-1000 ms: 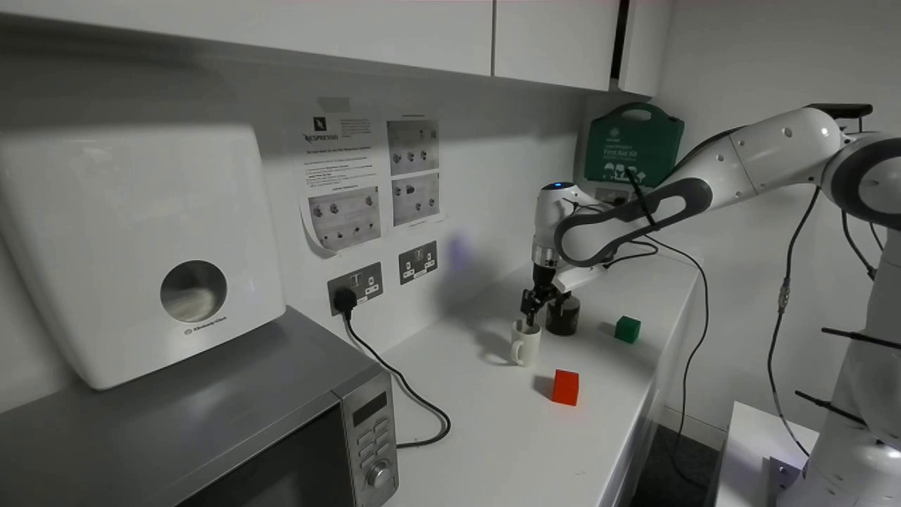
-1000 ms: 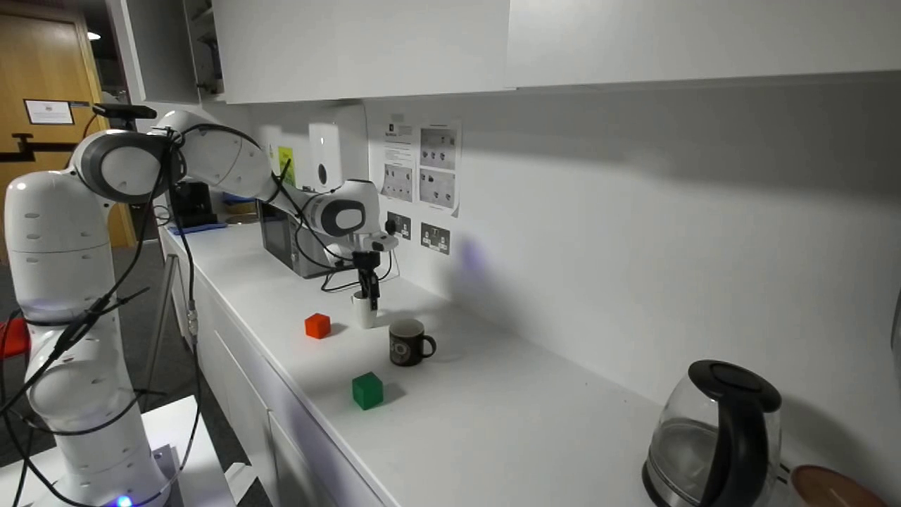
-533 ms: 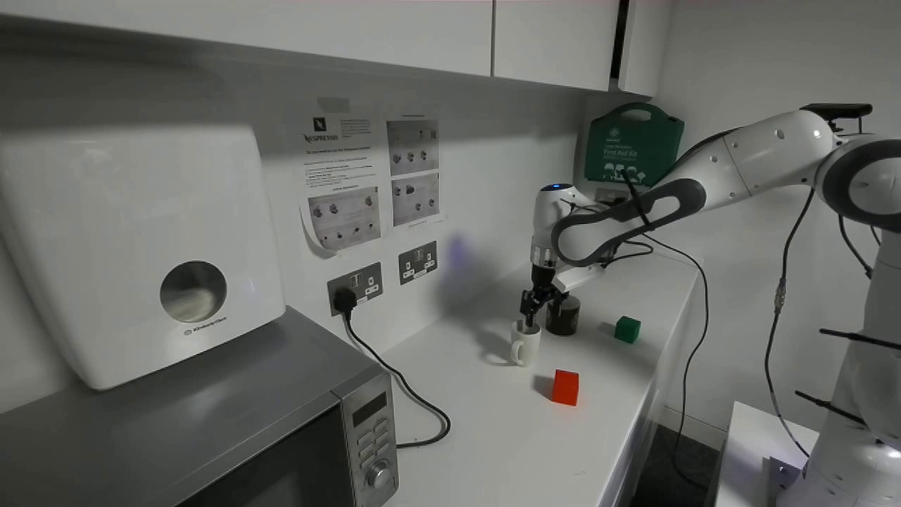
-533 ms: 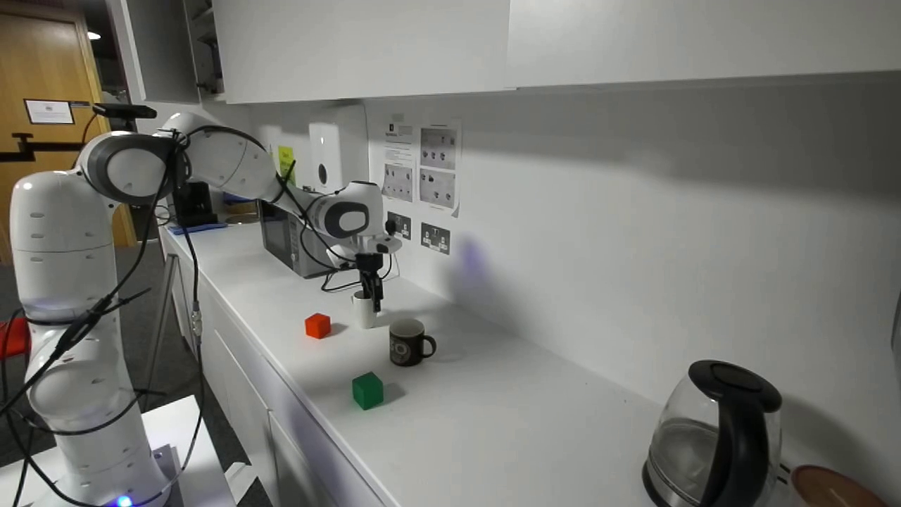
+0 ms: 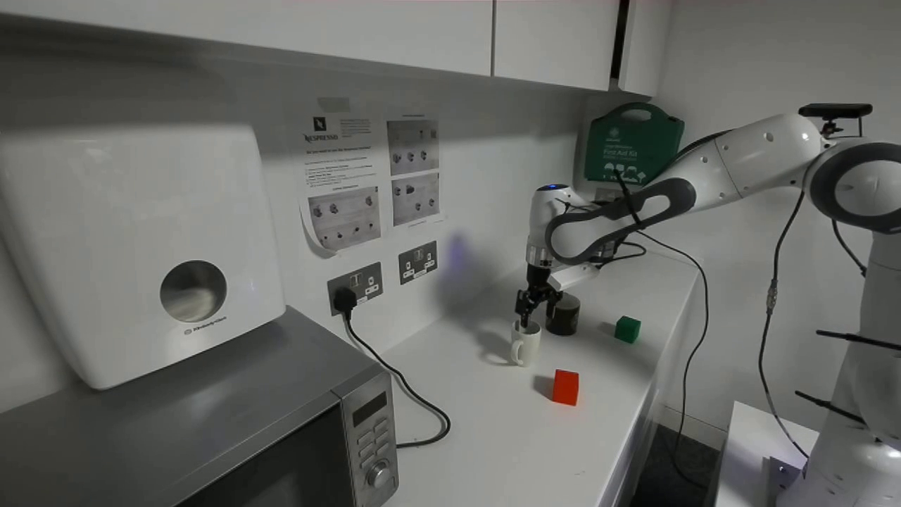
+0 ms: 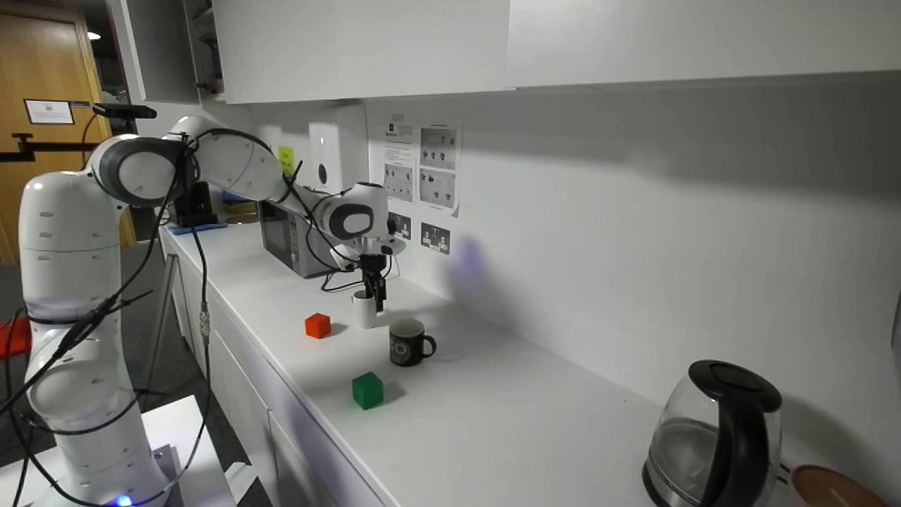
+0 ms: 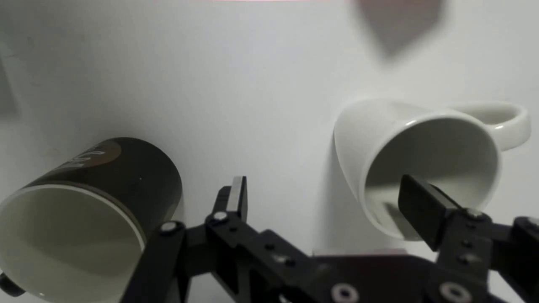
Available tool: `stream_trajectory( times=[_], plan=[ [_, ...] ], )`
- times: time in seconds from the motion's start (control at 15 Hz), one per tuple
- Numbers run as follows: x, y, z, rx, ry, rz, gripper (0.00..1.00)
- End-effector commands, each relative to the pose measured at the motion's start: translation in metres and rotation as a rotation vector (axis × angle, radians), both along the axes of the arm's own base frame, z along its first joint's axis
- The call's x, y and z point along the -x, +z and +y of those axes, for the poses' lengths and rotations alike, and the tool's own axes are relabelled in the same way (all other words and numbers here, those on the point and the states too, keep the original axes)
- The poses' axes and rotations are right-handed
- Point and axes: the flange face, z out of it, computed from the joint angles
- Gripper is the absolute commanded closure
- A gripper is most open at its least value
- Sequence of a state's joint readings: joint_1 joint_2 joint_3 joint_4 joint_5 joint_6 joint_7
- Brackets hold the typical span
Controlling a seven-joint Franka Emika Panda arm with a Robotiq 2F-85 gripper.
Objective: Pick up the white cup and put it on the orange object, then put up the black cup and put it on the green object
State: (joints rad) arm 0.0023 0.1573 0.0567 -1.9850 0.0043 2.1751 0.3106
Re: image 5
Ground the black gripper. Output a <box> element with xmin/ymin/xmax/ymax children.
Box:
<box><xmin>511</xmin><ymin>263</ymin><xmax>558</xmax><ymax>339</ymax></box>

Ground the white cup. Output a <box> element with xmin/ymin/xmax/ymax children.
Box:
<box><xmin>508</xmin><ymin>320</ymin><xmax>547</xmax><ymax>370</ymax></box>

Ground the white robot base table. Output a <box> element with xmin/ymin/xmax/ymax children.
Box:
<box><xmin>715</xmin><ymin>399</ymin><xmax>827</xmax><ymax>507</ymax></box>

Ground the orange cube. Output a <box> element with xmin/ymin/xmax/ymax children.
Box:
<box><xmin>550</xmin><ymin>366</ymin><xmax>582</xmax><ymax>408</ymax></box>

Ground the green cube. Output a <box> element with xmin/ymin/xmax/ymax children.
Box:
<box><xmin>613</xmin><ymin>312</ymin><xmax>646</xmax><ymax>343</ymax></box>

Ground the small photo poster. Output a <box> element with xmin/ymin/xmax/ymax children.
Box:
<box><xmin>388</xmin><ymin>168</ymin><xmax>443</xmax><ymax>229</ymax></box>
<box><xmin>387</xmin><ymin>115</ymin><xmax>443</xmax><ymax>178</ymax></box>

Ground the green first aid box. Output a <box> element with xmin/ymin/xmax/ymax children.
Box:
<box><xmin>581</xmin><ymin>98</ymin><xmax>687</xmax><ymax>191</ymax></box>

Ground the text instruction poster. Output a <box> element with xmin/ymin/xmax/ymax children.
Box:
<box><xmin>299</xmin><ymin>109</ymin><xmax>384</xmax><ymax>191</ymax></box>

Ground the grey microwave oven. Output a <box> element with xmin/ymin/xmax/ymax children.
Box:
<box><xmin>0</xmin><ymin>308</ymin><xmax>404</xmax><ymax>507</ymax></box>

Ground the white paper towel dispenser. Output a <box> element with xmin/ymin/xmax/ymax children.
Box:
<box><xmin>0</xmin><ymin>121</ymin><xmax>290</xmax><ymax>394</ymax></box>

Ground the empty double wall socket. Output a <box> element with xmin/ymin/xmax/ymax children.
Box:
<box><xmin>397</xmin><ymin>239</ymin><xmax>443</xmax><ymax>287</ymax></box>

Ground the wall socket with plug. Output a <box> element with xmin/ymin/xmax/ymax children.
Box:
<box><xmin>323</xmin><ymin>260</ymin><xmax>387</xmax><ymax>318</ymax></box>

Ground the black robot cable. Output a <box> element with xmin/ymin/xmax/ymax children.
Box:
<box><xmin>605</xmin><ymin>168</ymin><xmax>715</xmax><ymax>444</ymax></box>
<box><xmin>757</xmin><ymin>187</ymin><xmax>816</xmax><ymax>461</ymax></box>

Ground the black microwave power cable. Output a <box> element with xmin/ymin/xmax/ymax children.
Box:
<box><xmin>330</xmin><ymin>285</ymin><xmax>454</xmax><ymax>451</ymax></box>

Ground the white wall cabinet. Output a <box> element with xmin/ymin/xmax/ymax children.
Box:
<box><xmin>0</xmin><ymin>0</ymin><xmax>497</xmax><ymax>78</ymax></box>
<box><xmin>494</xmin><ymin>0</ymin><xmax>622</xmax><ymax>95</ymax></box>

